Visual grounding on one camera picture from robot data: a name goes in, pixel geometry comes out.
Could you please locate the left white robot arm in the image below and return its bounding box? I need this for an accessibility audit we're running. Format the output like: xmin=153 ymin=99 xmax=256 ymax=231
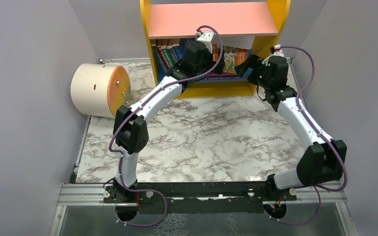
xmin=109 ymin=40 xmax=224 ymax=198

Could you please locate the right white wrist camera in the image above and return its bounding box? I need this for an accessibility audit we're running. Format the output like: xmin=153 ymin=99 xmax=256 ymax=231
xmin=265 ymin=45 xmax=287 ymax=66

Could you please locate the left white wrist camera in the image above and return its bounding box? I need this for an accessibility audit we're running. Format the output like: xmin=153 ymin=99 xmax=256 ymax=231
xmin=196 ymin=30 xmax=216 ymax=54

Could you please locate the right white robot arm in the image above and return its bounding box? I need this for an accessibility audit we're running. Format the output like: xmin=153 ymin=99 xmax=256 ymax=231
xmin=235 ymin=55 xmax=347 ymax=191

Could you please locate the purple paperback book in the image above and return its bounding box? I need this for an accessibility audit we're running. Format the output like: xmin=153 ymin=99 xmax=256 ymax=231
xmin=204 ymin=74 xmax=247 ymax=81

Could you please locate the orange paperback book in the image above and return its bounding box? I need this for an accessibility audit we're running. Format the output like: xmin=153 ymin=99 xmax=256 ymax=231
xmin=208 ymin=46 xmax=251 ymax=77

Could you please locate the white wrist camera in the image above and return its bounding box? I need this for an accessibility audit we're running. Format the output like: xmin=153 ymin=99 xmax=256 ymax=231
xmin=265 ymin=45 xmax=287 ymax=66
xmin=196 ymin=30 xmax=216 ymax=54

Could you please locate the Nineteen Eighty-Four dark book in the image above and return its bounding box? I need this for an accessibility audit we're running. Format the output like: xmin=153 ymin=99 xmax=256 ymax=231
xmin=150 ymin=39 xmax=168 ymax=74

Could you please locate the colourful wooden bookshelf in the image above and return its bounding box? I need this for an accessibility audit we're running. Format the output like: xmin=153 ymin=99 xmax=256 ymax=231
xmin=140 ymin=0 xmax=291 ymax=84

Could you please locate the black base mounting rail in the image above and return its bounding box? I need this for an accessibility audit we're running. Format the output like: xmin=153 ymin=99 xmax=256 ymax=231
xmin=103 ymin=181 xmax=297 ymax=216

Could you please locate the green Treehouse book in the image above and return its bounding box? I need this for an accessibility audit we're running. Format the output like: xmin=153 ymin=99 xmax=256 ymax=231
xmin=167 ymin=38 xmax=179 ymax=64

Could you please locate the Jane Eyre blue book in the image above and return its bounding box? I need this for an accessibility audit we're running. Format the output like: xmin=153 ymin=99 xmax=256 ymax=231
xmin=172 ymin=38 xmax=195 ymax=60

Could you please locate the red Treehouse book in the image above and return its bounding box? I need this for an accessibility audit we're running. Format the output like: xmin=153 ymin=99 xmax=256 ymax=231
xmin=156 ymin=39 xmax=174 ymax=69

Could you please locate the white cylindrical drum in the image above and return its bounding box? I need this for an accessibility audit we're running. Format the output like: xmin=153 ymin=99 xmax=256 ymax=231
xmin=70 ymin=63 xmax=131 ymax=118

